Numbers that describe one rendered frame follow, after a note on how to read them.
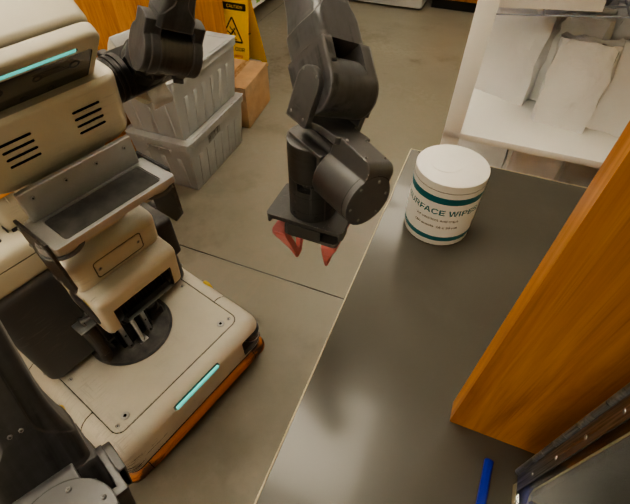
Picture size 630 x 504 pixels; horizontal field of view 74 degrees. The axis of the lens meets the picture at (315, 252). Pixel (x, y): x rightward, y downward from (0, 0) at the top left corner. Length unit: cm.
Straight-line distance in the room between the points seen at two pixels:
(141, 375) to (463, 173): 115
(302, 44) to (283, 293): 155
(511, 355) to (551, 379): 5
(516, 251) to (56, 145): 86
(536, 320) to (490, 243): 47
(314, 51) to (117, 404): 125
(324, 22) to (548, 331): 36
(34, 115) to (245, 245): 146
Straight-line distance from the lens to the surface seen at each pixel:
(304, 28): 46
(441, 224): 81
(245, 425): 165
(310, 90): 43
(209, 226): 226
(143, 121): 242
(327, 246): 52
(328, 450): 62
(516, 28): 137
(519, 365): 50
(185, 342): 151
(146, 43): 78
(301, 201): 49
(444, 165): 79
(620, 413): 42
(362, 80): 44
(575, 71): 129
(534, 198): 104
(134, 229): 101
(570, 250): 37
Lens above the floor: 154
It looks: 48 degrees down
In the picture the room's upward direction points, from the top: straight up
